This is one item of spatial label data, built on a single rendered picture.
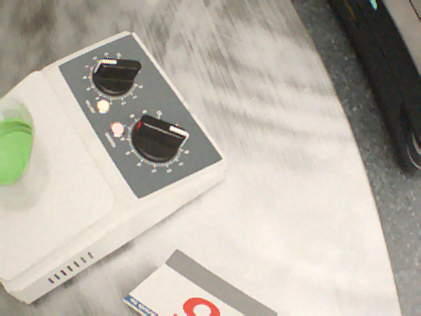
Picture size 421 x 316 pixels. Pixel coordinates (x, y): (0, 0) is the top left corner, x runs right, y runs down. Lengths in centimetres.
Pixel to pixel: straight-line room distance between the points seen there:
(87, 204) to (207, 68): 17
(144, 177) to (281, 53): 15
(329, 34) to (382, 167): 24
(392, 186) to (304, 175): 80
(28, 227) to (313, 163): 22
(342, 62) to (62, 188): 97
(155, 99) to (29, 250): 16
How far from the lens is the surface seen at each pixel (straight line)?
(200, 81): 76
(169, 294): 70
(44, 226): 65
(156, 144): 69
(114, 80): 71
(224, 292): 72
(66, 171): 66
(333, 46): 159
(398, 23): 123
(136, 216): 67
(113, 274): 73
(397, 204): 152
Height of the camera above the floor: 146
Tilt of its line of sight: 74 degrees down
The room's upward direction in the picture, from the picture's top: 6 degrees counter-clockwise
